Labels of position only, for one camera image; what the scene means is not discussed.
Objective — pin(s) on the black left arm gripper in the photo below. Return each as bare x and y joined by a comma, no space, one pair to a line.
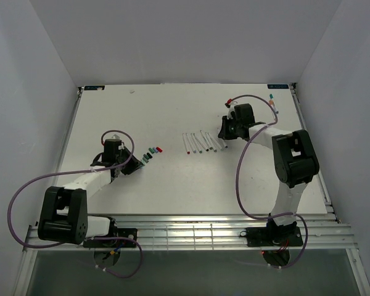
135,163

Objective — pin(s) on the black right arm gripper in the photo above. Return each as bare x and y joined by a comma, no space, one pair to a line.
224,133

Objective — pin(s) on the light blue cap marker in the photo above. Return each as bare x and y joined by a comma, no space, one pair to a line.
223,143

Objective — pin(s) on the black cap marker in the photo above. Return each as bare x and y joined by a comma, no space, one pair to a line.
204,142

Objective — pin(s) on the lavender cap marker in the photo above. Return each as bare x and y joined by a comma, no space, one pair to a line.
194,150

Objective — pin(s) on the red cap marker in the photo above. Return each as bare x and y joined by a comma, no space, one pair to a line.
186,145

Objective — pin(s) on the light green cap marker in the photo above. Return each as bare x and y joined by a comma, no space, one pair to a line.
216,143

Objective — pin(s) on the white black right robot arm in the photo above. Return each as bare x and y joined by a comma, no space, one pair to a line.
295,160

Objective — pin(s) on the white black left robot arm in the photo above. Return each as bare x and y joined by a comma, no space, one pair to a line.
64,216

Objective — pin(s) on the orange cap marker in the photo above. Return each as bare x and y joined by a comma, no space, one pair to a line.
276,114

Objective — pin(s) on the teal cap marker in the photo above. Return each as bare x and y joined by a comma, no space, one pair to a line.
271,96

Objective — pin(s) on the right corner label sticker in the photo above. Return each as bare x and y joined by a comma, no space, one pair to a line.
278,86

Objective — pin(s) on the corner label sticker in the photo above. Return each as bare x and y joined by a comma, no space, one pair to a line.
94,88
278,86

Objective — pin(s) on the left corner label sticker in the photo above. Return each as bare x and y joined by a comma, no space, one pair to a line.
94,88

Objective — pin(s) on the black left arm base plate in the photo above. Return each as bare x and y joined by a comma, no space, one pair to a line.
116,238

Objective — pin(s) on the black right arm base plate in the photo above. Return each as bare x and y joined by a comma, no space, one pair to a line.
263,237

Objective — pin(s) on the aluminium table frame rail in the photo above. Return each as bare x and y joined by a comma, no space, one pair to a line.
170,233

